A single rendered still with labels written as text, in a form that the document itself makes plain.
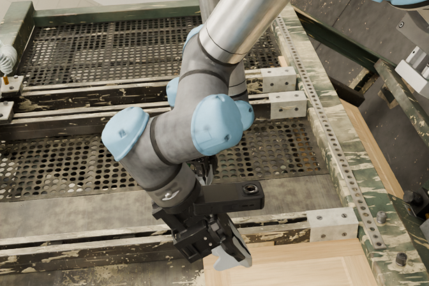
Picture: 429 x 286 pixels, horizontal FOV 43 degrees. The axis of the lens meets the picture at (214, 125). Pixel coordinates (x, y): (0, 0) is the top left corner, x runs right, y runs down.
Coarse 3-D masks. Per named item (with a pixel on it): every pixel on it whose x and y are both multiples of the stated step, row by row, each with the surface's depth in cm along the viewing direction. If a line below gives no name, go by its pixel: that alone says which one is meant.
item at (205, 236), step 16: (192, 192) 83; (160, 208) 85; (176, 208) 83; (192, 208) 85; (176, 224) 86; (192, 224) 87; (208, 224) 86; (224, 224) 88; (176, 240) 87; (192, 240) 86; (208, 240) 87; (192, 256) 88
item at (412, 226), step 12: (408, 192) 148; (420, 192) 150; (396, 204) 149; (408, 204) 154; (420, 204) 148; (408, 216) 147; (420, 216) 148; (408, 228) 142; (420, 228) 146; (420, 240) 140; (420, 252) 135
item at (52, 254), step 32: (256, 224) 142; (288, 224) 140; (320, 224) 140; (352, 224) 140; (0, 256) 135; (32, 256) 136; (64, 256) 137; (96, 256) 138; (128, 256) 139; (160, 256) 140
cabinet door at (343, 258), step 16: (336, 240) 142; (352, 240) 142; (208, 256) 140; (256, 256) 139; (272, 256) 139; (288, 256) 139; (304, 256) 138; (320, 256) 138; (336, 256) 138; (352, 256) 138; (208, 272) 135; (224, 272) 135; (240, 272) 135; (256, 272) 135; (272, 272) 135; (288, 272) 135; (304, 272) 135; (320, 272) 135; (336, 272) 134; (352, 272) 134; (368, 272) 134
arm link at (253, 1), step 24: (240, 0) 70; (264, 0) 68; (288, 0) 69; (216, 24) 74; (240, 24) 72; (264, 24) 72; (192, 48) 80; (216, 48) 76; (240, 48) 75; (192, 72) 78; (216, 72) 78
